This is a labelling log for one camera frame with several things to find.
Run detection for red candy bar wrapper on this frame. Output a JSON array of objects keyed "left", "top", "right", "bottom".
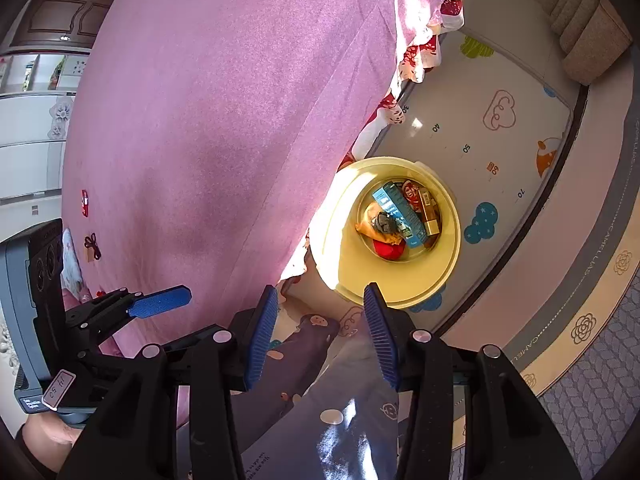
[{"left": 81, "top": 190, "right": 89, "bottom": 218}]

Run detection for blue nasal spray box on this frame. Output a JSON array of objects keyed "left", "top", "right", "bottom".
[{"left": 372, "top": 182, "right": 427, "bottom": 248}]

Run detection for small brown cardboard box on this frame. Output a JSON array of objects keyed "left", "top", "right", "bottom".
[{"left": 85, "top": 245, "right": 101, "bottom": 262}]

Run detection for dark grey sock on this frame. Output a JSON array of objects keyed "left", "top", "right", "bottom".
[{"left": 373, "top": 211, "right": 399, "bottom": 237}]

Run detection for orange juice bottle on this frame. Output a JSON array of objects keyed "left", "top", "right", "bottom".
[{"left": 355, "top": 202, "right": 404, "bottom": 246}]

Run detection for red silver snack wrapper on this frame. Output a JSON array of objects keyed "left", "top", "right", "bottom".
[{"left": 400, "top": 180, "right": 424, "bottom": 214}]

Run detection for yellow trash bin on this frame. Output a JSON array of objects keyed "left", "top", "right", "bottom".
[{"left": 309, "top": 156, "right": 462, "bottom": 309}]

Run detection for person's left hand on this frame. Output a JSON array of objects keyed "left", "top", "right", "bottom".
[{"left": 16, "top": 412, "right": 81, "bottom": 474}]

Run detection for light blue patterned pillow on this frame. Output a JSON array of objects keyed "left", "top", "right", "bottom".
[{"left": 61, "top": 229, "right": 91, "bottom": 302}]

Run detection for person's patterned pajama legs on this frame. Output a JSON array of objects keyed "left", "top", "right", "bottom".
[{"left": 231, "top": 299, "right": 401, "bottom": 479}]

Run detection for pink bed sheet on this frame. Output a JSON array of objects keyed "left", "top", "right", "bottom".
[{"left": 62, "top": 0, "right": 442, "bottom": 357}]

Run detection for white sliding wardrobe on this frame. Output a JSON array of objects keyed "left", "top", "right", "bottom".
[{"left": 0, "top": 49, "right": 91, "bottom": 206}]

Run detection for children's patterned floor mat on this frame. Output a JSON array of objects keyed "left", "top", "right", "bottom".
[{"left": 375, "top": 32, "right": 579, "bottom": 328}]

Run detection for brown wooden door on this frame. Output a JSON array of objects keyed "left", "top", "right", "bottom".
[{"left": 6, "top": 0, "right": 114, "bottom": 52}]

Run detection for beige sofa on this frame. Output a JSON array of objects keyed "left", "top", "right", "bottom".
[{"left": 535, "top": 0, "right": 632, "bottom": 86}]

